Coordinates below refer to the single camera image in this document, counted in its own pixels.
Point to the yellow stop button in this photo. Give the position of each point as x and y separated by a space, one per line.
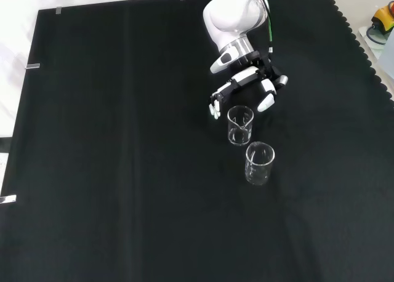
383 15

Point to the pale board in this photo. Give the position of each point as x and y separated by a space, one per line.
388 57

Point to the clear glass beaker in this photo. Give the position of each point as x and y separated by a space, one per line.
258 174
240 137

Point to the black cloth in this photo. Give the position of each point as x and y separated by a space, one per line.
123 140

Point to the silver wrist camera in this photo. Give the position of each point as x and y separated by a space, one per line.
282 81

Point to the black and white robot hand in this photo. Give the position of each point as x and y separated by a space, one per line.
246 75

